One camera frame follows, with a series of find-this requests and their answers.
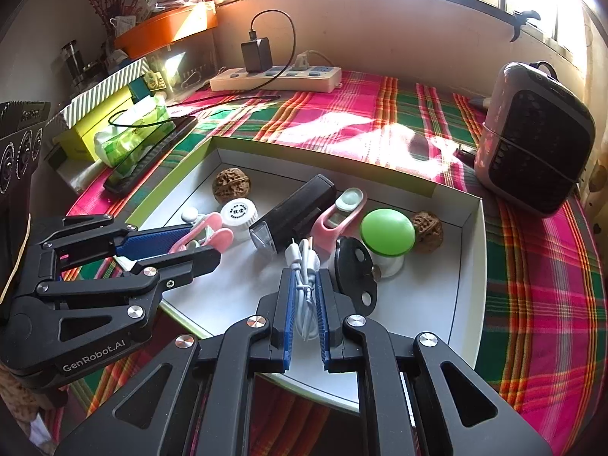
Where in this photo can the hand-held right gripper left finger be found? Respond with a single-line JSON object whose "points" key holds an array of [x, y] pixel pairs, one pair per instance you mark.
{"points": [[287, 323]]}

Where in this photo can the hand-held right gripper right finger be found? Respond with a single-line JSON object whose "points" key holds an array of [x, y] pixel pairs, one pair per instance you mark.
{"points": [[323, 323]]}

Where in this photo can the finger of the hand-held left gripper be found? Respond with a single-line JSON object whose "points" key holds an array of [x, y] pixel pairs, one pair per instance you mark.
{"points": [[190, 263], [152, 242]]}

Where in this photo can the pink white mini gadget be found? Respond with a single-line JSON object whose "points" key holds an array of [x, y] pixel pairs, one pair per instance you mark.
{"points": [[213, 240]]}

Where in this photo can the black white disc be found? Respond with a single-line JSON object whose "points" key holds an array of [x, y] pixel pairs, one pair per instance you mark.
{"points": [[354, 266]]}

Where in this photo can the white round jar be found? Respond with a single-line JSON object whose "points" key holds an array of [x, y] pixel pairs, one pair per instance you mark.
{"points": [[237, 213]]}

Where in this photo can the brown walnut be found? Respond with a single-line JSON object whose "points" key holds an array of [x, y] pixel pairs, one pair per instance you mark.
{"points": [[427, 230], [230, 185]]}

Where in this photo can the pink mint clip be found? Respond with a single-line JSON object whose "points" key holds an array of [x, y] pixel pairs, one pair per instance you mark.
{"points": [[332, 228]]}

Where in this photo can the green white cardboard box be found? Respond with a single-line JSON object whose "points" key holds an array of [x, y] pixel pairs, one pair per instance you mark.
{"points": [[427, 304]]}

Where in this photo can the green mushroom massager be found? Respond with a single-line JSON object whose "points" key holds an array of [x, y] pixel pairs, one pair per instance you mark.
{"points": [[387, 232]]}

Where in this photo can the black bike light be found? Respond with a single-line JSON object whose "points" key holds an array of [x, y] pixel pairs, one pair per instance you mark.
{"points": [[294, 209]]}

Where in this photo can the black smartphone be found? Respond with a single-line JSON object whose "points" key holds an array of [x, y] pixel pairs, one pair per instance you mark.
{"points": [[147, 156]]}

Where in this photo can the white side shelf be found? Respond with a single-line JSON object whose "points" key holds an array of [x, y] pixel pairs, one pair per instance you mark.
{"points": [[83, 175]]}

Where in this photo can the green tissue pack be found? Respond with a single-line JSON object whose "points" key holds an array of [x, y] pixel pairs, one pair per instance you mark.
{"points": [[128, 135]]}

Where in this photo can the dark green small box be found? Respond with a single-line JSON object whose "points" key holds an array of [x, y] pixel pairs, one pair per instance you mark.
{"points": [[56, 156]]}

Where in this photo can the yellow-green box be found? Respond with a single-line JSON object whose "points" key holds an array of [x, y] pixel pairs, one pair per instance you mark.
{"points": [[90, 128]]}

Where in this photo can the striped gift box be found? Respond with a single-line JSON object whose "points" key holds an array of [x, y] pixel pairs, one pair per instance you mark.
{"points": [[104, 90]]}

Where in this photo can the small patterned packet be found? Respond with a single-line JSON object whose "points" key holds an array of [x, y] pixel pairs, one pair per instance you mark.
{"points": [[154, 79]]}

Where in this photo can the glass jar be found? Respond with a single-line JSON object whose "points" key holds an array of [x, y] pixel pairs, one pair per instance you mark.
{"points": [[73, 59]]}

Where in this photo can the white power strip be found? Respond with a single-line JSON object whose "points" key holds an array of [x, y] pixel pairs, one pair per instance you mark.
{"points": [[275, 80]]}

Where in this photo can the orange tray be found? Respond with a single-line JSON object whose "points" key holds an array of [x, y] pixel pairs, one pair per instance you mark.
{"points": [[166, 31]]}

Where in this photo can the black charger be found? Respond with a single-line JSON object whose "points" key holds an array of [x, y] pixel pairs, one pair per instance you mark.
{"points": [[256, 57]]}

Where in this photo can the white mug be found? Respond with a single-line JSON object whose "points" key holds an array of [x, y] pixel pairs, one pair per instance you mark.
{"points": [[122, 26]]}

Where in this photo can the white plug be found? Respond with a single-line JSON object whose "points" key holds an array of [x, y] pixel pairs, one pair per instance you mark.
{"points": [[301, 61]]}

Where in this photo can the beige small object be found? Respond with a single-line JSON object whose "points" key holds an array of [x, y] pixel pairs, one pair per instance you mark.
{"points": [[479, 103]]}

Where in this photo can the pink black space heater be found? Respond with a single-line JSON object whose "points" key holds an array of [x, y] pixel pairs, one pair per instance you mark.
{"points": [[536, 137]]}

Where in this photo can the heart print curtain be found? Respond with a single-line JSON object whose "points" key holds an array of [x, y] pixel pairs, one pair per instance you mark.
{"points": [[599, 175]]}

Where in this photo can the black window latch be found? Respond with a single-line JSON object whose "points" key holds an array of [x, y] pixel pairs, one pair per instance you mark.
{"points": [[520, 21]]}

